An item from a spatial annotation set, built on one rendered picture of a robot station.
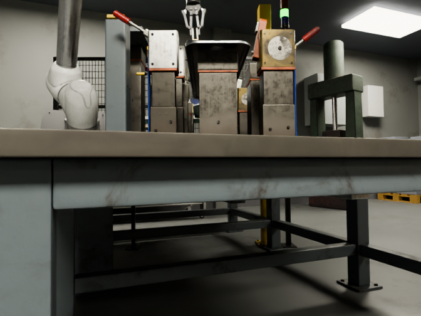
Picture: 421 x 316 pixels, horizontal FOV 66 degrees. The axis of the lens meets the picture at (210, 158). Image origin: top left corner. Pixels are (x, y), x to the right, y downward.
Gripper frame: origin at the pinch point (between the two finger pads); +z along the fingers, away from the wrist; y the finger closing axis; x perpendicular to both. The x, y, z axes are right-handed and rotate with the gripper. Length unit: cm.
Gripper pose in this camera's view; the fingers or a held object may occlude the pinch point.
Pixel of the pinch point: (195, 35)
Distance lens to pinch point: 179.8
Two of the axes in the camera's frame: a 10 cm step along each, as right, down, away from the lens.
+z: 0.6, 10.0, -0.6
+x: 0.3, 0.6, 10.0
